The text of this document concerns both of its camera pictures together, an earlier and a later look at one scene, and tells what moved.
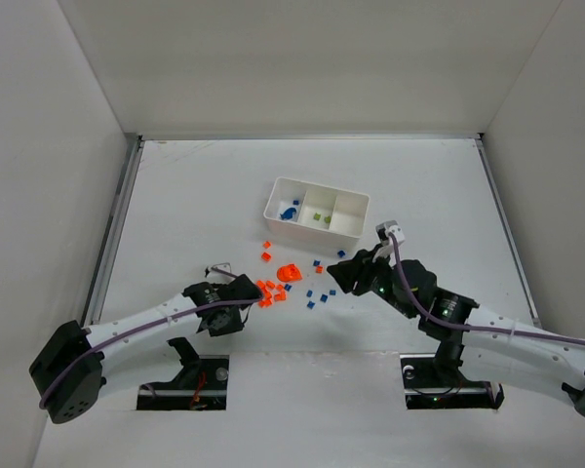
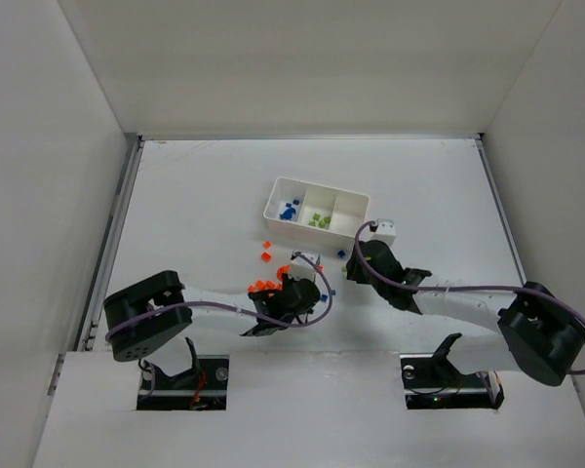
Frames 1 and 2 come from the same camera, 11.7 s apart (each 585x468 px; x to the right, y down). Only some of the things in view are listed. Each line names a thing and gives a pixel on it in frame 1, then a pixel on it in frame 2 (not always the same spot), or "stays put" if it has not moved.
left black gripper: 244,291 → 283,281
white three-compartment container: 317,213 stays put
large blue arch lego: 288,214 stays put
